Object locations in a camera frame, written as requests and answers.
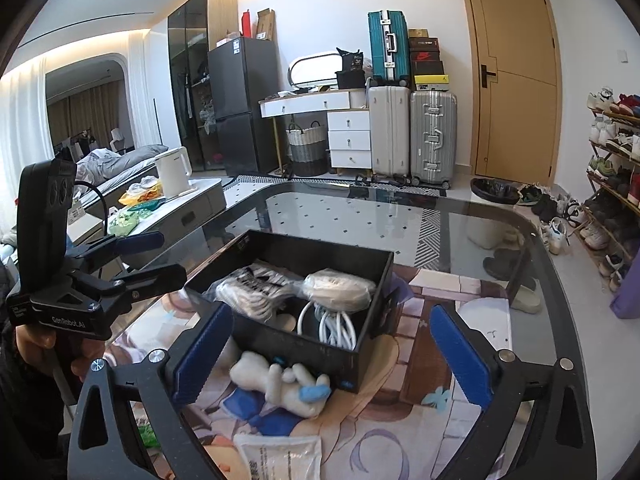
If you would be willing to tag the teal suitcase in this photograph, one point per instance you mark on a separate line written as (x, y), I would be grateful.
(389, 47)

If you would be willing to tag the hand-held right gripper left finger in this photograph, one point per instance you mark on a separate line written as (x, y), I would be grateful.
(202, 355)

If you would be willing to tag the dark glass cabinet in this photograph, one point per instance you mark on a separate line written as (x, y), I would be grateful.
(192, 60)

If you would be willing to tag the oval mirror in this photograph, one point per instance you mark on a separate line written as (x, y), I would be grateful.
(315, 67)

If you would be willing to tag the wooden door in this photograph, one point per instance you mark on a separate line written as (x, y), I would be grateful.
(515, 70)

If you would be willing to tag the person's left forearm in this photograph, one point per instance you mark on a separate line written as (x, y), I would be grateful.
(25, 420)

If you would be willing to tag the white dressing desk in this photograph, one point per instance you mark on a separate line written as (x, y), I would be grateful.
(350, 132)

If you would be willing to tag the grey side cabinet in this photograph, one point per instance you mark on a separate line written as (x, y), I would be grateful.
(200, 205)

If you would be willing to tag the wooden shoe rack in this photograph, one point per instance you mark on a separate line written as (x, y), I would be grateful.
(620, 195)

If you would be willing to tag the beige curtain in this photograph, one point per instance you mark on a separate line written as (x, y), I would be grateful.
(90, 105)

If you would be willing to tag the black bag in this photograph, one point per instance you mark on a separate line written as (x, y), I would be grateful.
(352, 70)

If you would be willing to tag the purple bag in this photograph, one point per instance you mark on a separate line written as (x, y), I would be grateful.
(627, 292)

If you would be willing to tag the flat cardboard box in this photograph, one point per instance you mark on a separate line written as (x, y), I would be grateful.
(266, 24)

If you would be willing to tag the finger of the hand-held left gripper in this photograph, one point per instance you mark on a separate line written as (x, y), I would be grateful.
(155, 277)
(142, 241)

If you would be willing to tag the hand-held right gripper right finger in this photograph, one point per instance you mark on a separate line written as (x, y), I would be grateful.
(460, 355)

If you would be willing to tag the shoe rack with shoes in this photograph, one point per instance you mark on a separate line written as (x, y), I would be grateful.
(612, 135)

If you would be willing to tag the scattered sneakers group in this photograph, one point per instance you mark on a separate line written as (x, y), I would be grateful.
(550, 215)

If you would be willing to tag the brown shoe box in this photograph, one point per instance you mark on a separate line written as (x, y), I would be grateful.
(419, 33)

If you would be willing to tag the black cardboard box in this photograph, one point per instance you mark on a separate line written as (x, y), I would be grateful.
(280, 340)

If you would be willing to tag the bagged white face masks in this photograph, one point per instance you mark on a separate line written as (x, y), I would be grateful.
(337, 290)

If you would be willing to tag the red logo shoe box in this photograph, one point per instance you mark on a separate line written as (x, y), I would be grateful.
(425, 55)

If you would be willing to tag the bed with grey blanket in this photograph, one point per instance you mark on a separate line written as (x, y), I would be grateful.
(125, 160)

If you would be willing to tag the woven laundry basket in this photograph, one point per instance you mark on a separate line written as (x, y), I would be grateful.
(306, 152)

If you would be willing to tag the silver suitcase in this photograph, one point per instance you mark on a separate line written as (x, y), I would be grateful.
(434, 135)

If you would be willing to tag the printed cartoon table mat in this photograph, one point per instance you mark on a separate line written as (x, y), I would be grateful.
(400, 440)

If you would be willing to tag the white curtain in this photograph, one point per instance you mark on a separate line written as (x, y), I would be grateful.
(145, 85)

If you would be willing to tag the white suitcase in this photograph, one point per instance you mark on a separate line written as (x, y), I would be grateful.
(389, 130)

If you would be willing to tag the colourful snack bags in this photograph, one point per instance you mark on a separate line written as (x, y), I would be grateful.
(140, 200)

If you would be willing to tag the green white medicine packet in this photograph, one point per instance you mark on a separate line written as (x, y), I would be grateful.
(280, 460)

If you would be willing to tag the black refrigerator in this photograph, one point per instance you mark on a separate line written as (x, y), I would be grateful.
(245, 105)

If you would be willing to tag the white electric kettle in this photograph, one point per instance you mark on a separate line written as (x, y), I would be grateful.
(172, 172)

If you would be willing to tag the patterned rug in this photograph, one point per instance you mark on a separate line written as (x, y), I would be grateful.
(325, 210)

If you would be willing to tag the pair of slippers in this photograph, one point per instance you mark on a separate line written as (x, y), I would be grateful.
(520, 290)

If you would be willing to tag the person's left hand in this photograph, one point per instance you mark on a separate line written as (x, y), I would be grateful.
(32, 345)

